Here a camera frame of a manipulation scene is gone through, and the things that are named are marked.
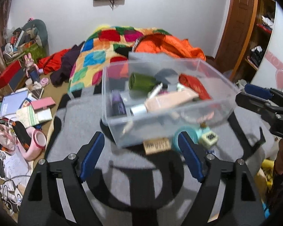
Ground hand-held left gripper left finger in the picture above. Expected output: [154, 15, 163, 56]
[18, 132, 105, 226]

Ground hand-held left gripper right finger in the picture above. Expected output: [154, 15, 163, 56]
[178, 131, 266, 226]

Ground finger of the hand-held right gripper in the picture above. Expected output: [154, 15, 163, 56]
[235, 92, 277, 123]
[244, 83, 274, 99]

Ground teal tape roll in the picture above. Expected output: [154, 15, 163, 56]
[173, 126, 198, 152]

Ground braided rope bracelet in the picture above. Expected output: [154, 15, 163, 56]
[196, 112, 215, 123]

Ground beige cylinder tube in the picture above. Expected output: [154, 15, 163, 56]
[121, 121, 135, 136]

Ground clear plastic box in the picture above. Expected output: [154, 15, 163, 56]
[101, 59, 241, 149]

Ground red packet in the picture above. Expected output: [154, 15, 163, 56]
[179, 74, 213, 100]

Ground purple tube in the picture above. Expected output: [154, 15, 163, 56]
[112, 92, 128, 117]

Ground beige cosmetic tube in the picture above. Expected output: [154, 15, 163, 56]
[144, 90, 200, 112]

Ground white tape roll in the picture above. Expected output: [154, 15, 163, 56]
[130, 104, 148, 117]

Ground white pen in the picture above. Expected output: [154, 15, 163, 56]
[147, 83, 164, 99]

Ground green glass bottle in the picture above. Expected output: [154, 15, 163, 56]
[128, 73, 157, 93]

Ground pale green cube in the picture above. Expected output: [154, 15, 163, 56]
[198, 131, 218, 149]

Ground grey blanket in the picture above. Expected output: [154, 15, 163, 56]
[45, 52, 267, 226]

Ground white panel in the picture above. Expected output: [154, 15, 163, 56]
[253, 2, 283, 92]

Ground wooden door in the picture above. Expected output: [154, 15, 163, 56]
[213, 0, 260, 73]

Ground pink and white box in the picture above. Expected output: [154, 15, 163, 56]
[29, 98, 56, 111]

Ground black insole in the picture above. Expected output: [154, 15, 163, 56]
[12, 121, 30, 146]

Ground green and white booklet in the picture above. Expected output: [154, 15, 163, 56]
[16, 106, 53, 126]

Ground white papers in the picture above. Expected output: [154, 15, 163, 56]
[0, 149, 32, 182]

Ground wooden shelf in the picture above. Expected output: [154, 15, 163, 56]
[244, 0, 277, 71]

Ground dark purple cloth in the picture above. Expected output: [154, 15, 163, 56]
[50, 44, 84, 86]

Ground blue notebook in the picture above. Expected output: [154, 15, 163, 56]
[0, 93, 29, 118]

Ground colourful patchwork quilt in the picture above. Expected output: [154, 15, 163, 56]
[68, 25, 170, 93]

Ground orange jacket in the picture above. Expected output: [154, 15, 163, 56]
[132, 34, 207, 63]

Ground red cloth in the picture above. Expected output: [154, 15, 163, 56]
[39, 49, 72, 74]

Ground pink bunny toy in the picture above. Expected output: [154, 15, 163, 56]
[24, 54, 42, 83]

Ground red box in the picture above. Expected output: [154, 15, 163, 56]
[0, 60, 23, 89]

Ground green cardboard box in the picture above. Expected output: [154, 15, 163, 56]
[26, 44, 46, 60]

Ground grey-green neck pillow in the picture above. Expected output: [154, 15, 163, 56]
[21, 19, 49, 50]

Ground white cables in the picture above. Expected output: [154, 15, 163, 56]
[0, 179, 26, 215]

